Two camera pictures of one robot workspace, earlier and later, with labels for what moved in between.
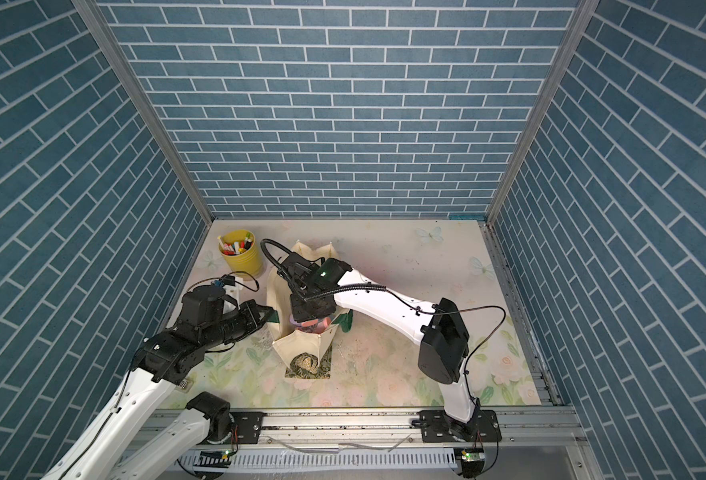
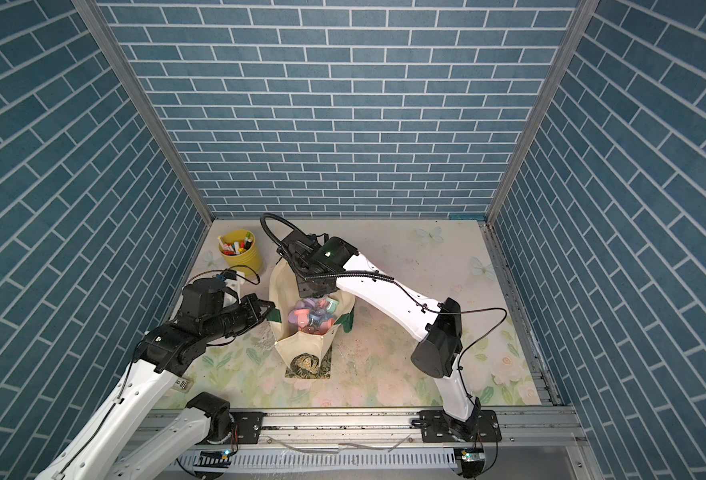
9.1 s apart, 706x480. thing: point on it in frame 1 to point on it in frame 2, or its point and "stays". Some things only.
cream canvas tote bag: (305, 348) stays
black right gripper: (299, 313) to (303, 287)
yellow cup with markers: (241, 252) stays
